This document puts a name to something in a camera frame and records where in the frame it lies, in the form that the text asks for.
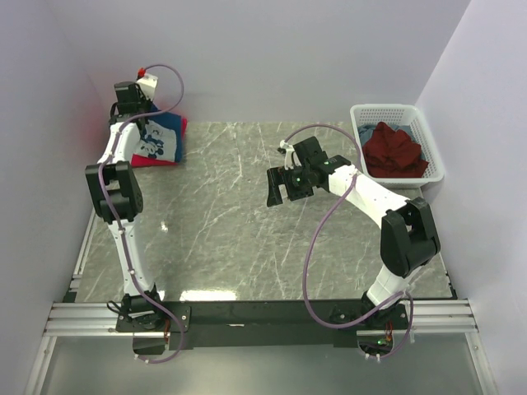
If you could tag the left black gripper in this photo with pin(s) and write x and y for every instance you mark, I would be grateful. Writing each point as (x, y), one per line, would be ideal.
(147, 103)

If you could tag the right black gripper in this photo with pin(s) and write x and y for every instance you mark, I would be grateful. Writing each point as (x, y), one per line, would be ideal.
(277, 176)

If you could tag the blue polo t shirt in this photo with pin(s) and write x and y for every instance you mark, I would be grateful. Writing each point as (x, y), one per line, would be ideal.
(160, 138)

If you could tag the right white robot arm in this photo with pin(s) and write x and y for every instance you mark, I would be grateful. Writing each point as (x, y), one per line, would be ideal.
(408, 235)

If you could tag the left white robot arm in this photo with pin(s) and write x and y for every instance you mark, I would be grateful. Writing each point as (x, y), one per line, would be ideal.
(118, 201)

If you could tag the folded red t shirt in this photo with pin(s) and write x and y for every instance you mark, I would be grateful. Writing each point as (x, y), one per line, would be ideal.
(181, 136)

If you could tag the grey blue t shirt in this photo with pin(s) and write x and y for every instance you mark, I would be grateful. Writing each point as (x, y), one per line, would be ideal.
(365, 131)

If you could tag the dark red t shirt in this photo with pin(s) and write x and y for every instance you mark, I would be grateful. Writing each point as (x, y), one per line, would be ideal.
(393, 154)

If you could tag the white plastic laundry basket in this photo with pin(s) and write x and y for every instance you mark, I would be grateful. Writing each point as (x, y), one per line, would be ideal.
(405, 115)

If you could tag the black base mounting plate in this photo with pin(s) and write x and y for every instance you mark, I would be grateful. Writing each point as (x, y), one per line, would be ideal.
(271, 323)

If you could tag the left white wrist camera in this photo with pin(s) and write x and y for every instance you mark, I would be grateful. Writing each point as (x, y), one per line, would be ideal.
(148, 83)

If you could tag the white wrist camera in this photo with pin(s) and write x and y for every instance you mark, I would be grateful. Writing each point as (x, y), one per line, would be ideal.
(148, 83)
(291, 160)

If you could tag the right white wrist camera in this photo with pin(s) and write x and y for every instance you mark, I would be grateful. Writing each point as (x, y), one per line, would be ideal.
(291, 160)

